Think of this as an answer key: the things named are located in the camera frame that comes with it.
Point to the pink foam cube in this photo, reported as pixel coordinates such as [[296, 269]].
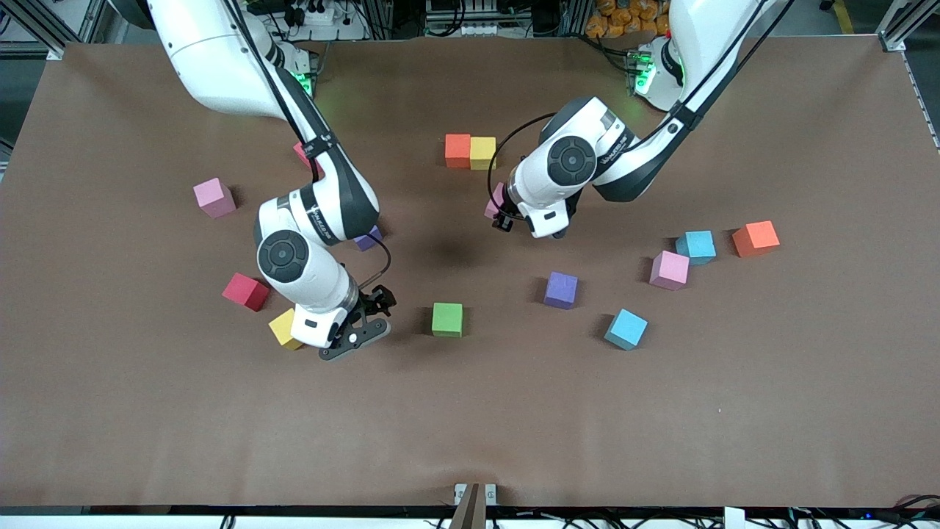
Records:
[[214, 198], [494, 200], [670, 270]]

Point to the green foam cube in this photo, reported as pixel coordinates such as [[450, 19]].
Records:
[[447, 319]]

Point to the purple foam cube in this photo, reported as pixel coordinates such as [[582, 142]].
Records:
[[561, 290], [367, 239]]

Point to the yellow foam cube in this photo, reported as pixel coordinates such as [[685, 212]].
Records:
[[281, 330], [481, 154]]

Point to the orange foam cube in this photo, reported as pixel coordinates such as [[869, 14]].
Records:
[[756, 238], [457, 150]]

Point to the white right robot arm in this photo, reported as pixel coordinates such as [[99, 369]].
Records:
[[220, 66]]

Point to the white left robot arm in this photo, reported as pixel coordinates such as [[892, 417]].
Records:
[[639, 162]]

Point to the red foam cube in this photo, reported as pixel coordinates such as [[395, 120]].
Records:
[[300, 156], [246, 292]]

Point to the blue foam cube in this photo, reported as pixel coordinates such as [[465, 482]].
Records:
[[695, 247], [626, 328]]

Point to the brown paper table cover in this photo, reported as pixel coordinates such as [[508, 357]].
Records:
[[470, 411]]

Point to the white power strip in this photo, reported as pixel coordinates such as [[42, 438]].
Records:
[[463, 29], [338, 31]]

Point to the bag of orange items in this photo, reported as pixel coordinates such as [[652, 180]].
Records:
[[624, 18]]

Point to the black right camera mount bracket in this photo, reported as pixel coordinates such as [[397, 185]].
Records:
[[360, 339]]

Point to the metal table clamp bracket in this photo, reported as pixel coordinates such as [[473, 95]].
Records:
[[476, 503]]

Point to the aluminium frame profile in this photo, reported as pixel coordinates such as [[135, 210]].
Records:
[[53, 52], [907, 22]]

